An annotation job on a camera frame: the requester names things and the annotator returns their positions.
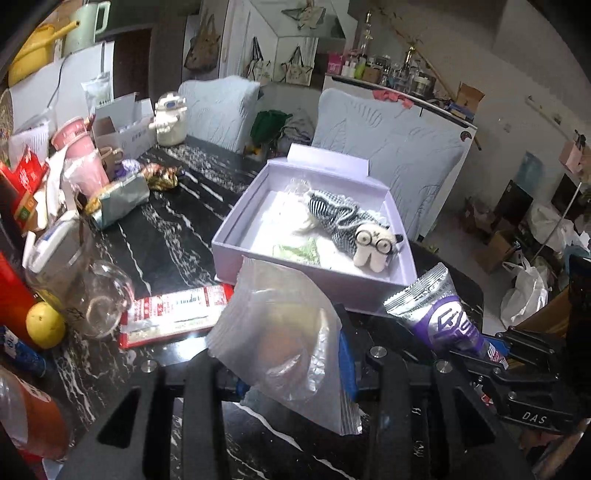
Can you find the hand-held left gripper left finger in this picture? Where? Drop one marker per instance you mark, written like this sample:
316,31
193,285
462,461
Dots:
203,392

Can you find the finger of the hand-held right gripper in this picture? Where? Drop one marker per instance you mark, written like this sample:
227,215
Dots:
531,350
485,369

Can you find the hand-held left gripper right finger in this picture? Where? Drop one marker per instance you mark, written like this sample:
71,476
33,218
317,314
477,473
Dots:
347,364

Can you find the silver purple snack packet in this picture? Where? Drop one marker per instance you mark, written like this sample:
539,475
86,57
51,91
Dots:
438,314

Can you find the clear plastic packet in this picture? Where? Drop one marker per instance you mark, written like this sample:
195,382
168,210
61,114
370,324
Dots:
277,332

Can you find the white printed packet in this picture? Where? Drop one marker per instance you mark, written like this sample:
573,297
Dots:
332,254

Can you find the small green packet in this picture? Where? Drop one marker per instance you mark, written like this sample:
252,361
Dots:
295,251

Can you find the checkered plush toy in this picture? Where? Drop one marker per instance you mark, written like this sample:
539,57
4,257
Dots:
337,217

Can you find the lavender gift box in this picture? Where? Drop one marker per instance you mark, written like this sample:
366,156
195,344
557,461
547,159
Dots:
249,230

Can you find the brown wooden chair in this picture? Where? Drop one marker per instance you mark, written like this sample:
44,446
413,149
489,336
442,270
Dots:
549,314

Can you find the white plastic bag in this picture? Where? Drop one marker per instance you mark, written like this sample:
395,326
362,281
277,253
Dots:
526,295

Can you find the red white packet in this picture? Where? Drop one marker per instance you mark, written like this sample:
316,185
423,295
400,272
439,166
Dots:
175,314

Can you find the brown cardboard box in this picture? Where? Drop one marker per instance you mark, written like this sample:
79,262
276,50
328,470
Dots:
494,251

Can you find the pile of white bags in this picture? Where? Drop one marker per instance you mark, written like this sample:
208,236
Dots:
549,226

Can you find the black flat box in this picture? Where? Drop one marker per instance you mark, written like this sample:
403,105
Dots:
515,203

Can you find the clear glass mug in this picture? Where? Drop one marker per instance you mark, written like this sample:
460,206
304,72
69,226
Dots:
78,290

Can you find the yellow lemon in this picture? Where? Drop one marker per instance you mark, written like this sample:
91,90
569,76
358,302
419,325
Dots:
45,325

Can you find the orange plastic bottle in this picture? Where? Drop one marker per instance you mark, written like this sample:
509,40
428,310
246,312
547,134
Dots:
27,415

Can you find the silver foil packet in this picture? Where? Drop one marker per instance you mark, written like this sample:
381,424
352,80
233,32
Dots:
117,203

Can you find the white digital scale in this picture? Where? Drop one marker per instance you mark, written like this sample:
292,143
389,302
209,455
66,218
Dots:
51,240

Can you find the red plastic bottle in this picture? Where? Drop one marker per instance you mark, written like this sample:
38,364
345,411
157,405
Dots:
9,295

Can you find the light blue covered chair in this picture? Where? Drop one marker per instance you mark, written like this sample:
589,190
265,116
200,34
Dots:
392,152
217,110

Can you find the gold candy wrapper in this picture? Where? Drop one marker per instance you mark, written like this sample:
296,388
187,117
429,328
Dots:
159,176

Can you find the purple candy wrapper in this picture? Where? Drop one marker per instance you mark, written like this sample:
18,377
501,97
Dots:
128,168

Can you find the grey cloth pile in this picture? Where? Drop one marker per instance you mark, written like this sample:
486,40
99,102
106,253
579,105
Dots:
300,127

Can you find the white cabinet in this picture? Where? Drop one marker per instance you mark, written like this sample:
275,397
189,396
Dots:
443,120

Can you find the pink cups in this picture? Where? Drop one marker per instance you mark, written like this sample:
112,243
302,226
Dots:
87,173

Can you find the green bag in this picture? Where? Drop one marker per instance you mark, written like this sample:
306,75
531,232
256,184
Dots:
270,127

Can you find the open cardboard box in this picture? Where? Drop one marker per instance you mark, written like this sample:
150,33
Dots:
468,99

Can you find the pink cloth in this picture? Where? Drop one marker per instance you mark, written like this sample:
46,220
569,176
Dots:
390,97

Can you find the white cardboard box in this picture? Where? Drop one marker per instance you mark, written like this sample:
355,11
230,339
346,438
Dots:
127,129

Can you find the white astronaut figure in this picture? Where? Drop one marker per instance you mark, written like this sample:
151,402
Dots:
170,117

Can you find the red snack packet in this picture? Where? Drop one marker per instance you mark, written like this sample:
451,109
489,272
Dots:
27,173

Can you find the pink paper cup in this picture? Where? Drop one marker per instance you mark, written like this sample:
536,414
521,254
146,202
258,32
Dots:
69,134

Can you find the bamboo pole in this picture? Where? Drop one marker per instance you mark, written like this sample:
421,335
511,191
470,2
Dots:
434,74

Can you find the row of bottles and jars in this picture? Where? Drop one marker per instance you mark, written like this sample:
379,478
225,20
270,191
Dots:
383,71

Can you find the white paper sheets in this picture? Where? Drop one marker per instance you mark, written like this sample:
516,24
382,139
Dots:
30,138

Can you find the small white tote bag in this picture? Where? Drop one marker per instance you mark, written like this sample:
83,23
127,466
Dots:
259,69

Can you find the white sachet packet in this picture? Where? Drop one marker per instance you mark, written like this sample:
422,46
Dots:
98,92

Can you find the white fridge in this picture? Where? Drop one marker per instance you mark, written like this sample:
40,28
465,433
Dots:
69,78

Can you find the brown tote bag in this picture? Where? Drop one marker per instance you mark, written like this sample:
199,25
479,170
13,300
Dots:
201,48

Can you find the star shaped bag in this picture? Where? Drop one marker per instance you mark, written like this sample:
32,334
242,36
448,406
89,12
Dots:
314,14

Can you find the yellow plastic tub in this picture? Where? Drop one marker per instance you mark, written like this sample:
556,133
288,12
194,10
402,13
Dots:
32,55

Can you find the pale green kettle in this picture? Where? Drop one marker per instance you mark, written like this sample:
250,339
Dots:
85,27

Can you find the blue wall poster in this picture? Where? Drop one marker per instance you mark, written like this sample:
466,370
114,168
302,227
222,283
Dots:
530,168

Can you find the pink wall notes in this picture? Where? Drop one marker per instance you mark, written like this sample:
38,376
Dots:
572,152

